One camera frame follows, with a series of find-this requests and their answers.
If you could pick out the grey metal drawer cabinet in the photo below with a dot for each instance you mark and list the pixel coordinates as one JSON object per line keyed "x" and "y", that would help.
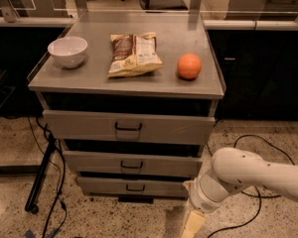
{"x": 162, "y": 92}

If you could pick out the grey drawer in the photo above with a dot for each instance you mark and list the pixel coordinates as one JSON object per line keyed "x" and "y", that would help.
{"x": 142, "y": 128}
{"x": 111, "y": 163}
{"x": 116, "y": 186}

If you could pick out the grey bottom drawer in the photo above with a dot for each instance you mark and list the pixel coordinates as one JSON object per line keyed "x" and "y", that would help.
{"x": 116, "y": 186}

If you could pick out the white ceramic bowl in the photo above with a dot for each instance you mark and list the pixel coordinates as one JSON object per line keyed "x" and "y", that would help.
{"x": 69, "y": 52}

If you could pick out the brown white chip bag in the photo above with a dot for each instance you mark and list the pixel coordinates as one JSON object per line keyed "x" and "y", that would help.
{"x": 133, "y": 55}

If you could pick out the orange fruit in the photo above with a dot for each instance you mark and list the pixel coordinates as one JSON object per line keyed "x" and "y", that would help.
{"x": 189, "y": 66}

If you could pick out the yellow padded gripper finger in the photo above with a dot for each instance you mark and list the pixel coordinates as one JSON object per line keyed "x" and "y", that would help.
{"x": 193, "y": 221}

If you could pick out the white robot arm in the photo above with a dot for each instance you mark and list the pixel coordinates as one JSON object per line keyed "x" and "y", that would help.
{"x": 233, "y": 170}

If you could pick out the grey top drawer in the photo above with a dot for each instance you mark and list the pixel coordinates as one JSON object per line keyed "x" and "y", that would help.
{"x": 142, "y": 128}

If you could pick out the black stand leg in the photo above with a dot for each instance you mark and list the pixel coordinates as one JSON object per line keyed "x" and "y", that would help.
{"x": 31, "y": 204}

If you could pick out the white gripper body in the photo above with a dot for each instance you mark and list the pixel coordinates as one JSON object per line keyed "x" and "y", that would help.
{"x": 202, "y": 200}

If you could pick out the grey middle drawer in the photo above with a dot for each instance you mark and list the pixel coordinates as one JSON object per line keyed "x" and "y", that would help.
{"x": 111, "y": 163}

